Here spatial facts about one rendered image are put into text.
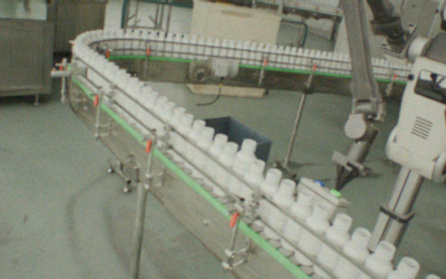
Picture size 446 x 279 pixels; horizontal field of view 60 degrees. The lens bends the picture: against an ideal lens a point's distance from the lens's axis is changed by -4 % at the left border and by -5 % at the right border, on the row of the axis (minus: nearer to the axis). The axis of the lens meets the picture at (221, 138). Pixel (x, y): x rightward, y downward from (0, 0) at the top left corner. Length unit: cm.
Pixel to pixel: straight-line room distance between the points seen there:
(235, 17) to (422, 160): 426
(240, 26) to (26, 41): 269
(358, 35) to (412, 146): 52
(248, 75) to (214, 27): 233
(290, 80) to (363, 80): 218
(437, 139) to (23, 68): 380
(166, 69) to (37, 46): 183
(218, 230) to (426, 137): 75
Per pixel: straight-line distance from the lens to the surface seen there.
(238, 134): 202
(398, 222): 161
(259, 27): 560
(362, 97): 115
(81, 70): 205
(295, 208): 103
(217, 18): 534
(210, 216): 124
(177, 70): 290
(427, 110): 144
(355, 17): 111
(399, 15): 140
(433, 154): 145
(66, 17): 641
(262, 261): 112
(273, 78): 321
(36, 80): 445
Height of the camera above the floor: 164
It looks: 23 degrees down
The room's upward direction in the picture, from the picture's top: 11 degrees clockwise
